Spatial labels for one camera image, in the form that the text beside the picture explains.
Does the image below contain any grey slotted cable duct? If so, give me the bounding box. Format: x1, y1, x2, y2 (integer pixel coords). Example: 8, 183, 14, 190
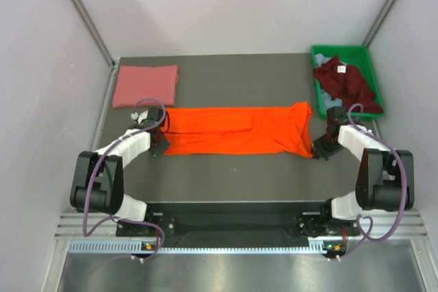
68, 239, 350, 255

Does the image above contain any maroon t-shirt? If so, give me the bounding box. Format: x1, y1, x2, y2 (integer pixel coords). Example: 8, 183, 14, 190
313, 55, 384, 114

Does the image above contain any corner aluminium post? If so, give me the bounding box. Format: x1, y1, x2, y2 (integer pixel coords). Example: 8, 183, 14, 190
70, 0, 116, 67
362, 0, 398, 48

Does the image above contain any orange t-shirt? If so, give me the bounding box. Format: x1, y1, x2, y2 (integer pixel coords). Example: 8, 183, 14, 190
165, 102, 313, 158

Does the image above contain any left corner aluminium post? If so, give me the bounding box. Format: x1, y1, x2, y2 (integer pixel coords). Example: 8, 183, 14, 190
70, 0, 116, 67

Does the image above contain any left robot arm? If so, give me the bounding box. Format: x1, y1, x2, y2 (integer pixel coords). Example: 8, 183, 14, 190
70, 107, 170, 237

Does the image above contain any light blue t-shirt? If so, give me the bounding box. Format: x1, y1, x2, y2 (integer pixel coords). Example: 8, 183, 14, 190
315, 53, 342, 112

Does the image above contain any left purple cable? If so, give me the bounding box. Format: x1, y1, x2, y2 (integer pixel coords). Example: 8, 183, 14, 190
83, 98, 170, 262

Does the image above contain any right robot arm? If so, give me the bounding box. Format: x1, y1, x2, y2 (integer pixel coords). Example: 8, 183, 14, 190
313, 107, 415, 242

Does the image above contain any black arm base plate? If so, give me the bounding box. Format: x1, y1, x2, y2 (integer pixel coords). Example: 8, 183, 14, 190
115, 202, 360, 239

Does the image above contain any folded pink t-shirt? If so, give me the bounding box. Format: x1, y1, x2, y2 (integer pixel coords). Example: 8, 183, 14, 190
112, 65, 179, 108

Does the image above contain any right corner aluminium post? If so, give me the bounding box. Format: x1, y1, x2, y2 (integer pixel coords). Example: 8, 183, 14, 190
362, 0, 398, 48

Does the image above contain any green plastic bin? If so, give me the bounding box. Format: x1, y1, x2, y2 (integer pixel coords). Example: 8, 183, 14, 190
311, 44, 384, 120

